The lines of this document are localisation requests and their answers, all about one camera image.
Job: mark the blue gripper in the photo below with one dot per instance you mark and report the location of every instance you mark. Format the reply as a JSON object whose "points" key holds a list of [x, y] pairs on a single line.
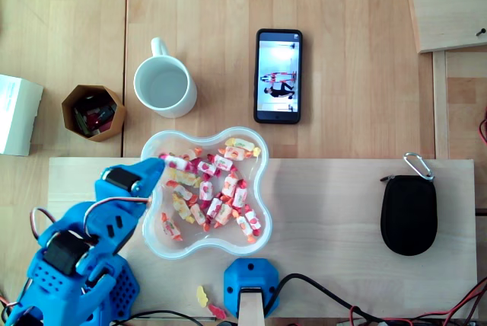
{"points": [[138, 176]]}

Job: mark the blue 3D printed robot arm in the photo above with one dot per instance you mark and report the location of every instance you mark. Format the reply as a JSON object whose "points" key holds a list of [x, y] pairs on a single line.
{"points": [[102, 215]]}

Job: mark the yellow white wrapped candy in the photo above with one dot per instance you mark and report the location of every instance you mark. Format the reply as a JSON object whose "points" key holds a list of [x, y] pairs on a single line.
{"points": [[239, 144], [182, 207], [186, 178]]}

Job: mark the orange white wrapped candy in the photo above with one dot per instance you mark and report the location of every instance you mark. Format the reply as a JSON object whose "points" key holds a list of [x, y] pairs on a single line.
{"points": [[243, 225], [170, 227], [182, 192], [223, 215], [198, 213], [190, 155], [230, 185], [235, 154]]}

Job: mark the brown hexagonal pot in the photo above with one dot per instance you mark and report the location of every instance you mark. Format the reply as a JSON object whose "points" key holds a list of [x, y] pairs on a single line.
{"points": [[108, 133]]}

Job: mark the white ceramic mug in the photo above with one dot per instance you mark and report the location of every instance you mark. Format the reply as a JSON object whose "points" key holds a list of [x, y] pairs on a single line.
{"points": [[179, 107]]}

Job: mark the small red part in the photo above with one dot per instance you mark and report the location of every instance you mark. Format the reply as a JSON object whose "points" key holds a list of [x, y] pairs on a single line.
{"points": [[95, 119]]}

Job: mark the clear plastic Haribo candy tub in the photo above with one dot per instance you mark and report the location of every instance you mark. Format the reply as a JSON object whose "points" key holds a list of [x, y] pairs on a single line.
{"points": [[198, 240]]}

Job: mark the small green part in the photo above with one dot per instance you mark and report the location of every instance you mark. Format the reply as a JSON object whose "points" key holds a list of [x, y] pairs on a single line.
{"points": [[80, 118]]}

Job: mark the red white wrapped candy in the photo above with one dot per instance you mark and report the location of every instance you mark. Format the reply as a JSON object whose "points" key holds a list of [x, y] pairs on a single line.
{"points": [[239, 196], [253, 219]]}

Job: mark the yellow gummy candy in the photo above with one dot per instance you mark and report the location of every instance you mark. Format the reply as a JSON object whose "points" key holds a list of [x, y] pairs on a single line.
{"points": [[202, 295]]}

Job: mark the white cardboard box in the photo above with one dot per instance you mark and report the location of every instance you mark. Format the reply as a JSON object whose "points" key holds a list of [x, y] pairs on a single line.
{"points": [[15, 120]]}

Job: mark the red gummy candy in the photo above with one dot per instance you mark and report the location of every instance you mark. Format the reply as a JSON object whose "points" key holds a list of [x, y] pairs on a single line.
{"points": [[217, 310]]}

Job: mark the black smartphone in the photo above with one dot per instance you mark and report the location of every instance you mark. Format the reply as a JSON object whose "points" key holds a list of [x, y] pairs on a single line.
{"points": [[277, 74]]}

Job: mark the pale wooden base board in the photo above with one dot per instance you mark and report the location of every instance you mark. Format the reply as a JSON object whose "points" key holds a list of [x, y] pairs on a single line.
{"points": [[323, 227]]}

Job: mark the black zip case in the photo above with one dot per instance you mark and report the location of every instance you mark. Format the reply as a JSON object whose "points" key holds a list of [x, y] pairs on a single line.
{"points": [[409, 215]]}

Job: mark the silver carabiner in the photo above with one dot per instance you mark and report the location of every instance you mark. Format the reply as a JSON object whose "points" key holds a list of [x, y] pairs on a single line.
{"points": [[429, 176]]}

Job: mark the small black screw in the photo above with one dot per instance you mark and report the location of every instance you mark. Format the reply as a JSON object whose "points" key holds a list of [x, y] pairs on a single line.
{"points": [[480, 31]]}

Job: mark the blue post base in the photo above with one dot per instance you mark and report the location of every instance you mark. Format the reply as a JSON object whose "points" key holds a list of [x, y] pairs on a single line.
{"points": [[251, 272]]}

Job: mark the wooden post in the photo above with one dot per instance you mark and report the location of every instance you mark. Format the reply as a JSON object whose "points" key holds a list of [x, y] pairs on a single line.
{"points": [[251, 309]]}

